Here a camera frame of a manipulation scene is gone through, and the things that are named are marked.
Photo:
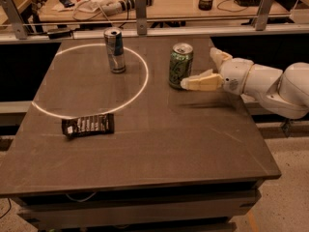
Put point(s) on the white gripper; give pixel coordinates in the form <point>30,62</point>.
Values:
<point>235,74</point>

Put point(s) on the green soda can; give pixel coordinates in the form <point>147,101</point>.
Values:
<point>181,60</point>

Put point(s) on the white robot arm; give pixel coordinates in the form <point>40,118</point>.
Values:
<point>285,93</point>

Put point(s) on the tall silver blue can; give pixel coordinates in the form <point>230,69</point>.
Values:
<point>115,50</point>

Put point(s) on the black mesh cup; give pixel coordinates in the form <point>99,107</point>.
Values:
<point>205,5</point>

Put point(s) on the white power strip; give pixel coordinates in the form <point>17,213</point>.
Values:
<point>119,7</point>

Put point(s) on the black snack wrapper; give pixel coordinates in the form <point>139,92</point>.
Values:
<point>88,125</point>

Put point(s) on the grey metal bracket right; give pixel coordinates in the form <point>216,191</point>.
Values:
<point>260,21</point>

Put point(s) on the grey metal bracket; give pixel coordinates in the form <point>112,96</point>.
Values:
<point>15,19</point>
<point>260,21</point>
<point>141,17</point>

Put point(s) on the grey metal bracket middle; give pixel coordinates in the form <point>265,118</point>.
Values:
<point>141,17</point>

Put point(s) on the black device on rail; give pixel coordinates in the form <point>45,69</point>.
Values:
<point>59,33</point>

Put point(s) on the grey metal bracket left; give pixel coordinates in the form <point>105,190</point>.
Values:
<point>15,19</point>

